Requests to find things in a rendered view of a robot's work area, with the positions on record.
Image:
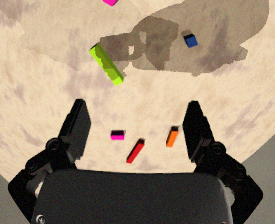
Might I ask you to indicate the magenta rod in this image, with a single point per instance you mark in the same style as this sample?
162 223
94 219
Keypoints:
110 2
117 135

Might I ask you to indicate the small blue block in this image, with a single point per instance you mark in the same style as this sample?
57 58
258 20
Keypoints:
190 40

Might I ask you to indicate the lime green rod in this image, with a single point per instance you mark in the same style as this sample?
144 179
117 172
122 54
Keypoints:
106 64

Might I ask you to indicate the red rod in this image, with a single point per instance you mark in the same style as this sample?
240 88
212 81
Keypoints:
134 152

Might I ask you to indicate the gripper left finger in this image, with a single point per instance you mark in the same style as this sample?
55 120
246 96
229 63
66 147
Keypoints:
60 153

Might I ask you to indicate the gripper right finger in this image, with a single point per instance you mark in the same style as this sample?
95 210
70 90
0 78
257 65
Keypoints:
210 157

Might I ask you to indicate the orange rod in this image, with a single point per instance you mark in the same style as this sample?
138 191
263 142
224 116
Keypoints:
172 136

